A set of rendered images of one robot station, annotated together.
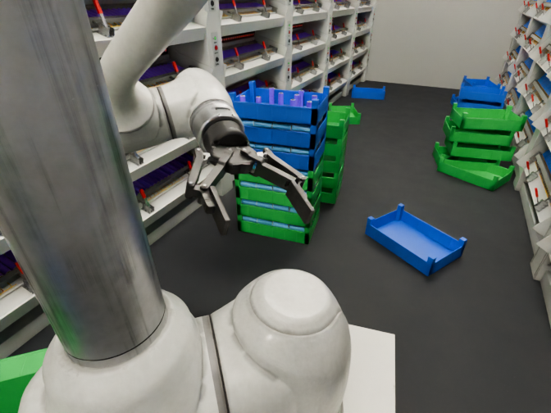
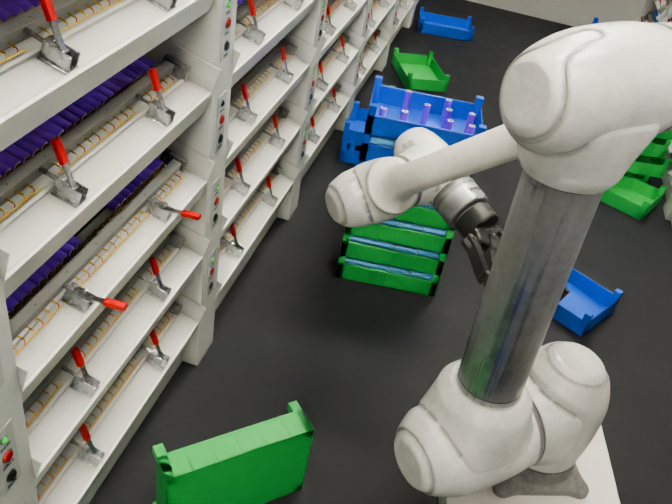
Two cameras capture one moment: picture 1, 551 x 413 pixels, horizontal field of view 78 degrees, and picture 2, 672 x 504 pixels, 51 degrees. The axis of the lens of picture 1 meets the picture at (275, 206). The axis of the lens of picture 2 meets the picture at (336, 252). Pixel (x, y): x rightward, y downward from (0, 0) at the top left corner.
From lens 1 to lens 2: 0.92 m
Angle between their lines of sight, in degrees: 15
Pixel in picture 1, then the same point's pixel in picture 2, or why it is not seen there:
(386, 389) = (598, 439)
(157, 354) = (526, 400)
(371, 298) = not seen: hidden behind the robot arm
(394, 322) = not seen: hidden behind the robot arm
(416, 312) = not seen: hidden behind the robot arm
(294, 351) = (590, 398)
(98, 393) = (507, 422)
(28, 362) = (242, 440)
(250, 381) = (559, 419)
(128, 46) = (465, 168)
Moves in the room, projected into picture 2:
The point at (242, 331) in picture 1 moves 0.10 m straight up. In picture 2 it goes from (552, 386) to (574, 343)
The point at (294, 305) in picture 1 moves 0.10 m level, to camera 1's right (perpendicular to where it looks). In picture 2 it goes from (584, 367) to (637, 366)
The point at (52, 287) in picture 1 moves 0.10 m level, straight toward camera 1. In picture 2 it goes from (517, 359) to (583, 398)
